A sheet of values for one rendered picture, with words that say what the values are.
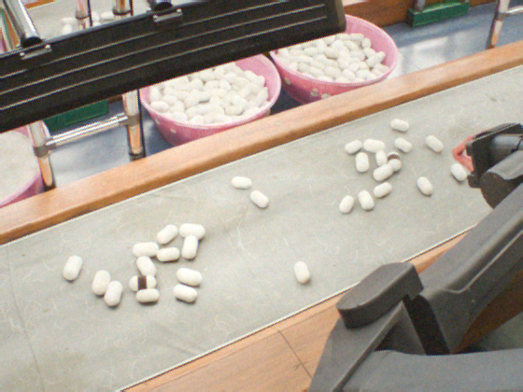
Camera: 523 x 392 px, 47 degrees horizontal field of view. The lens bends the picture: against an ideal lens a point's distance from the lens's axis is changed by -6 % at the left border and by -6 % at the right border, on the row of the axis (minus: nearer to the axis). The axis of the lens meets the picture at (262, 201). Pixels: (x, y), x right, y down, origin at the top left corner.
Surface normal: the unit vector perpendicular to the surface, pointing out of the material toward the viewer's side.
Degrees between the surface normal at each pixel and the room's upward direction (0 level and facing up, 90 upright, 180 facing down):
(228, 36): 58
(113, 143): 0
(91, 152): 0
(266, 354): 0
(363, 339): 46
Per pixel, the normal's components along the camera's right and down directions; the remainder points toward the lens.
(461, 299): 0.51, -0.10
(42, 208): 0.05, -0.69
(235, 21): 0.44, 0.18
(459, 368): -0.40, -0.91
